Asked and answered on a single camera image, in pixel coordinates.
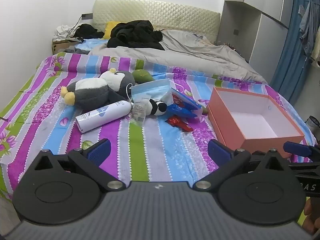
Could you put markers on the blue curtain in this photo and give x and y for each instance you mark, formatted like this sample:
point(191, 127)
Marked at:
point(287, 67)

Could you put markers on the grey penguin plush toy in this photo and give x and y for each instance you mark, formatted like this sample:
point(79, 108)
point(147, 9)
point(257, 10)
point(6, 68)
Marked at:
point(92, 92)

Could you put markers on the blue snack packet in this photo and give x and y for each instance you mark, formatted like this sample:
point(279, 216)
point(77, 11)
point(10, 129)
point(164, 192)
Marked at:
point(178, 110)

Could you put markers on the dark round object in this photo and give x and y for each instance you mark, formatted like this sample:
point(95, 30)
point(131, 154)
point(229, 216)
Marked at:
point(313, 122)

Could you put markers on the grey duvet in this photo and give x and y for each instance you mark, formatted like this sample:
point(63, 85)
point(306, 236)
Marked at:
point(190, 55)

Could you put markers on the wall switch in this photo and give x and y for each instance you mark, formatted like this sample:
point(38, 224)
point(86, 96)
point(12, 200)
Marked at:
point(236, 32)

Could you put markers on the hanging denim clothes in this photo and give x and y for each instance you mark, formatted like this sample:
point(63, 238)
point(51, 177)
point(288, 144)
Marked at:
point(308, 30)

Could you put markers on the black cloth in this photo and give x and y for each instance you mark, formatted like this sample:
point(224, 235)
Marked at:
point(87, 31)

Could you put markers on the black clothing pile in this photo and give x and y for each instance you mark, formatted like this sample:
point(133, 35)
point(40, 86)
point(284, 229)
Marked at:
point(135, 37)

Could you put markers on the pink cardboard box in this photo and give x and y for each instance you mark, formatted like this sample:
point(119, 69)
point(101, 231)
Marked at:
point(270, 143)

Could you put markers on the white crumpled cloth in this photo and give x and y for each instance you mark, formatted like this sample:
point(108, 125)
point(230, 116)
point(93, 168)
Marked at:
point(62, 31)

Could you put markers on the wall socket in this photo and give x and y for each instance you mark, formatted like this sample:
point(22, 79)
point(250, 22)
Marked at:
point(87, 16)

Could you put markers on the cream quilted headboard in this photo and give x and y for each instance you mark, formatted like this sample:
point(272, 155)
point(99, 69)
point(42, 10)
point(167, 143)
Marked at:
point(162, 17)

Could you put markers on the red snack packet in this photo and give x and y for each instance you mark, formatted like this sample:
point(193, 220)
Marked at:
point(176, 121)

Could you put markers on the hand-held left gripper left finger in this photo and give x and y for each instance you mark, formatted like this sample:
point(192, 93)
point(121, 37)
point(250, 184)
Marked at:
point(100, 150)

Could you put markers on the grey wardrobe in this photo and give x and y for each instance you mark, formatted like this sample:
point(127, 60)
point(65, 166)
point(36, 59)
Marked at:
point(265, 30)

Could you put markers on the green embroidered plush toy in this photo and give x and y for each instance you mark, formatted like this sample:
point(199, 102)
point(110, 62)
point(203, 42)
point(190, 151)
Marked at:
point(142, 76)

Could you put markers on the brown cardboard box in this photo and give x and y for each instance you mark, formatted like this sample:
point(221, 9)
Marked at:
point(61, 46)

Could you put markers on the person's right hand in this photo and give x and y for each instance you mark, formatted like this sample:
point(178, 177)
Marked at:
point(312, 215)

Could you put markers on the light blue cloth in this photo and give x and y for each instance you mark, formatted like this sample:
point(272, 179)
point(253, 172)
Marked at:
point(92, 45)

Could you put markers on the beige cloth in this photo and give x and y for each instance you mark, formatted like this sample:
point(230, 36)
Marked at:
point(203, 40)

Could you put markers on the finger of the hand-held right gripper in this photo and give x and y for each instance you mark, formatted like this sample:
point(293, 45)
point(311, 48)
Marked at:
point(297, 148)

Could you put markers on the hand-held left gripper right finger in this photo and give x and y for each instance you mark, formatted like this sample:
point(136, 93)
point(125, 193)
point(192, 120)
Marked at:
point(220, 152)

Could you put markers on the yellow pillow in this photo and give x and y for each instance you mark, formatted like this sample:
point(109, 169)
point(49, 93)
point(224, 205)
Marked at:
point(110, 28)

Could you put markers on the blue and red flat packet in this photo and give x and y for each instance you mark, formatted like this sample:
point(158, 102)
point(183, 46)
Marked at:
point(185, 100)

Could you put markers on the white spray bottle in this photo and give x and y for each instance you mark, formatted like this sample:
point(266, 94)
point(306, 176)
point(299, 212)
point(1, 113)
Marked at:
point(100, 116)

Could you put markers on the plain green plush toy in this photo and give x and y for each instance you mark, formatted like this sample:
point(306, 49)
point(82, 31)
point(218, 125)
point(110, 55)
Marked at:
point(203, 110)

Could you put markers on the blue face mask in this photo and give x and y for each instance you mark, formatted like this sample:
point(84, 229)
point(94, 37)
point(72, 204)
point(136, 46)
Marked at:
point(152, 88)

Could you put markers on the clear labelled packet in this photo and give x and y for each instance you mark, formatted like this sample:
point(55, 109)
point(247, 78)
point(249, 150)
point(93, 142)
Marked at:
point(140, 110)

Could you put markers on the small panda plush toy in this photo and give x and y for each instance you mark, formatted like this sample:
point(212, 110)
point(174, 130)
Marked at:
point(156, 107)

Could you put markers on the dark grey cloth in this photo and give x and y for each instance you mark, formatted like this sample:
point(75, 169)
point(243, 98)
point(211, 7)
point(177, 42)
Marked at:
point(77, 51)

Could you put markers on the striped floral bed sheet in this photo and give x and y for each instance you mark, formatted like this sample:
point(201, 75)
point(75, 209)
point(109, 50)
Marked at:
point(155, 150)

